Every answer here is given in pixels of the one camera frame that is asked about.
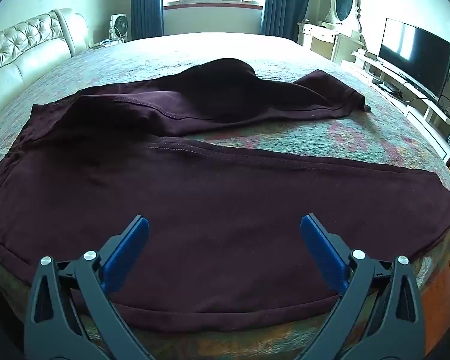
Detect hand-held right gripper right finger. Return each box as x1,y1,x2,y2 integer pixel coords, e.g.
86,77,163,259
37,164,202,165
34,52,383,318
300,214,426,360

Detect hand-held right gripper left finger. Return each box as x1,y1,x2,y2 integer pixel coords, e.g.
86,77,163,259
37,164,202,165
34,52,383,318
23,215,154,360

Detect maroon pants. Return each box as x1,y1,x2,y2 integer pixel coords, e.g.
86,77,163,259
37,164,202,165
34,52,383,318
0,57,450,325

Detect floral bedspread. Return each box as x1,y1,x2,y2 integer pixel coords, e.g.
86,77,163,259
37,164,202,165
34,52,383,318
0,32,450,360

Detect white television stand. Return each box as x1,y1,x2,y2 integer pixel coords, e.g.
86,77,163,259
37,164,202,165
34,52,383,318
350,49,450,162

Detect white dressing table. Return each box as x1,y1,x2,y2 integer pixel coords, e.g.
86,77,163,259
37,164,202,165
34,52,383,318
297,20,366,64

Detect black television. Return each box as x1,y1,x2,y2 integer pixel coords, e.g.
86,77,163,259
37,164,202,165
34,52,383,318
377,17,450,102

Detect cream tufted leather headboard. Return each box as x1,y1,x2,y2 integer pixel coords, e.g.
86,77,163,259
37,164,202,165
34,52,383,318
0,8,90,128

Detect white fan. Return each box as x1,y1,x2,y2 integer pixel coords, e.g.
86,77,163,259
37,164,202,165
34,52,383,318
110,13,129,42

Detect oval vanity mirror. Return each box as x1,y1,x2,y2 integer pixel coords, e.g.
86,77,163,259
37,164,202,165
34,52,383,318
324,0,362,32

